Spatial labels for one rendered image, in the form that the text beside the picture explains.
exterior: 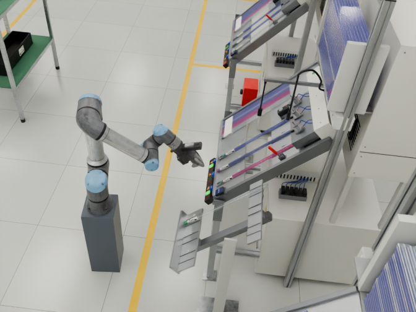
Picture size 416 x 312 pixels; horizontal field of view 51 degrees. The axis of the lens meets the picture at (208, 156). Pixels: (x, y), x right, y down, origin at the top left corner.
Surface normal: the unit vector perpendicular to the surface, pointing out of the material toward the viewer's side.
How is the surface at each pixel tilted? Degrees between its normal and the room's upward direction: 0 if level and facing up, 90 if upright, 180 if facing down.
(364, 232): 90
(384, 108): 90
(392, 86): 90
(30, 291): 0
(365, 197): 0
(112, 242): 90
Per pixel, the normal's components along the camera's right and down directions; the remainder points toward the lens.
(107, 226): 0.00, 0.68
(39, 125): 0.07, -0.73
